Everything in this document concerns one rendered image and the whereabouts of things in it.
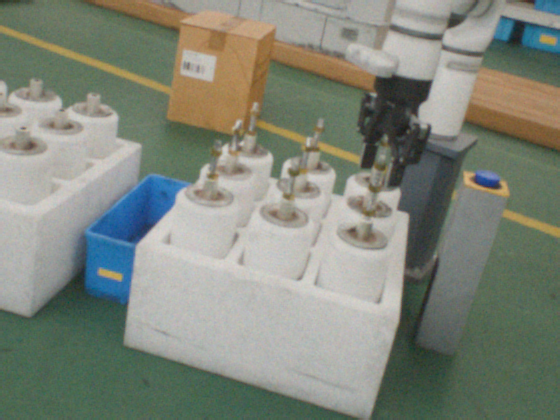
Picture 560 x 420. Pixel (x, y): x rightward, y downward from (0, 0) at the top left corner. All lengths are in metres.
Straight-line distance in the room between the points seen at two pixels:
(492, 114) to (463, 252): 1.69
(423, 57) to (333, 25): 2.22
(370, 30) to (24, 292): 2.19
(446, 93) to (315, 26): 1.81
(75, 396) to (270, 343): 0.28
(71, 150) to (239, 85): 0.93
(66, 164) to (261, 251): 0.40
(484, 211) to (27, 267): 0.72
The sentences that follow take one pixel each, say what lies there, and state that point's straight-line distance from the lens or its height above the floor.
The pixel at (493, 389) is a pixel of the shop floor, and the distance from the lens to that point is 1.26.
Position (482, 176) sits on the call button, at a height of 0.33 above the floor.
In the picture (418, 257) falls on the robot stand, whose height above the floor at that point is 0.05.
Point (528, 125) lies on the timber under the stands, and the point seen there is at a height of 0.06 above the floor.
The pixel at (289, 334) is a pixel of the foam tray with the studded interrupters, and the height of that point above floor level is 0.11.
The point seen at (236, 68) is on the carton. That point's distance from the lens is 2.05.
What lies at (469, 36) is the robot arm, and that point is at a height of 0.51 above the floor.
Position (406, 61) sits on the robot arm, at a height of 0.52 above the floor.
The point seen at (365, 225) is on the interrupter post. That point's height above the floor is 0.28.
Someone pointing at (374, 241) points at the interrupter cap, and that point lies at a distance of 1.02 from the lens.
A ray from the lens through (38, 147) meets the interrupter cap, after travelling 1.14.
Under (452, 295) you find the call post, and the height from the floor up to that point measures 0.12.
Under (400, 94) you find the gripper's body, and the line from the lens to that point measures 0.91.
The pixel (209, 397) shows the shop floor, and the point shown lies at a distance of 1.06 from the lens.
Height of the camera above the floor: 0.68
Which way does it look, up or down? 22 degrees down
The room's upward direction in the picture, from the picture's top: 11 degrees clockwise
